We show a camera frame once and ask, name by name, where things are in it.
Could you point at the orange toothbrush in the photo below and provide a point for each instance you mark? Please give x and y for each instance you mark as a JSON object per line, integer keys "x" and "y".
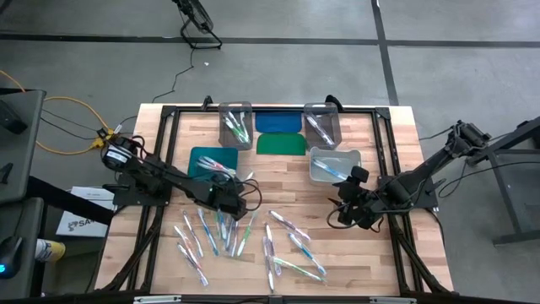
{"x": 187, "y": 247}
{"x": 211, "y": 161}
{"x": 219, "y": 166}

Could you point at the black desktop device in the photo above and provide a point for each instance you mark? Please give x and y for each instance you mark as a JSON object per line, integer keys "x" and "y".
{"x": 10, "y": 118}

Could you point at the teal plastic bin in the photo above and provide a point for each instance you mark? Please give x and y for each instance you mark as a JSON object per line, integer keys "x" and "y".
{"x": 198, "y": 156}

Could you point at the silver metal bracket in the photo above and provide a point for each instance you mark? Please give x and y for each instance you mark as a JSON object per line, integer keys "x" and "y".
{"x": 392, "y": 300}
{"x": 156, "y": 300}

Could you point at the purple toothbrush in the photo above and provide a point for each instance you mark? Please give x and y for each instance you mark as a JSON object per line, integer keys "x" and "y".
{"x": 192, "y": 264}
{"x": 192, "y": 233}
{"x": 235, "y": 240}
{"x": 319, "y": 128}
{"x": 268, "y": 266}
{"x": 289, "y": 225}
{"x": 230, "y": 232}
{"x": 271, "y": 245}

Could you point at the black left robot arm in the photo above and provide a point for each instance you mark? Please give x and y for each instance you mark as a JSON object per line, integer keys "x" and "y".
{"x": 169, "y": 177}

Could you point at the green flat mat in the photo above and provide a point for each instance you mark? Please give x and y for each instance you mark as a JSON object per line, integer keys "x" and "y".
{"x": 281, "y": 144}

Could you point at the grey cart top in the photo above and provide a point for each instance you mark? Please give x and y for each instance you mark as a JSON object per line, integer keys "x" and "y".
{"x": 21, "y": 160}
{"x": 21, "y": 219}

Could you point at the green toothbrush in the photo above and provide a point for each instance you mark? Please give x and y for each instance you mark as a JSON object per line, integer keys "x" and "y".
{"x": 241, "y": 134}
{"x": 297, "y": 269}
{"x": 228, "y": 123}
{"x": 243, "y": 119}
{"x": 247, "y": 231}
{"x": 235, "y": 126}
{"x": 249, "y": 175}

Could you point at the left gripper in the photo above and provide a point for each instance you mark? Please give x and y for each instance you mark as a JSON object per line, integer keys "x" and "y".
{"x": 230, "y": 204}

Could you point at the white and yellow bottle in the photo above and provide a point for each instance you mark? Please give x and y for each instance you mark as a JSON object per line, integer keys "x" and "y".
{"x": 50, "y": 250}

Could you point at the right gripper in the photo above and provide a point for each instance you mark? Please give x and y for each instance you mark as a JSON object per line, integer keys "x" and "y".
{"x": 356, "y": 204}

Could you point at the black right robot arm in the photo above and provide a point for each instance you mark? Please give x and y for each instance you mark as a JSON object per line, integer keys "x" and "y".
{"x": 422, "y": 172}

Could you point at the clear smoky plastic bin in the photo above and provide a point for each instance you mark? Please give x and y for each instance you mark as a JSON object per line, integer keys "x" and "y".
{"x": 333, "y": 114}
{"x": 223, "y": 107}

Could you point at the black floor fan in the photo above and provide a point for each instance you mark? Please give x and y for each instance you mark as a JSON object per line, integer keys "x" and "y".
{"x": 198, "y": 17}

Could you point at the black flat bar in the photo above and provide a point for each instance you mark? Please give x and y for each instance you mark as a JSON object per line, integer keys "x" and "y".
{"x": 67, "y": 198}

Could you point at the black metal desk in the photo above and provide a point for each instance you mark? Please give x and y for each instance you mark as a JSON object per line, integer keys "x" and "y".
{"x": 504, "y": 190}

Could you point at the yellow power strip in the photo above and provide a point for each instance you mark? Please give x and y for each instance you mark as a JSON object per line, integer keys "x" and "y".
{"x": 103, "y": 139}

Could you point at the black computer mouse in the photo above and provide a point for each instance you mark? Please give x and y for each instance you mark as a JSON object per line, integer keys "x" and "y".
{"x": 10, "y": 253}

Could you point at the blue flat mat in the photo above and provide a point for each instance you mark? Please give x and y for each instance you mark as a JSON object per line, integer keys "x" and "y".
{"x": 278, "y": 122}

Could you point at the white printed box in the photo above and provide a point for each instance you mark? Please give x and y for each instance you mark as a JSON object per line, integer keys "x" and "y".
{"x": 84, "y": 228}

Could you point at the light grey plastic bin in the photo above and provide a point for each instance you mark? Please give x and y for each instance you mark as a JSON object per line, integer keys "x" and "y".
{"x": 350, "y": 156}

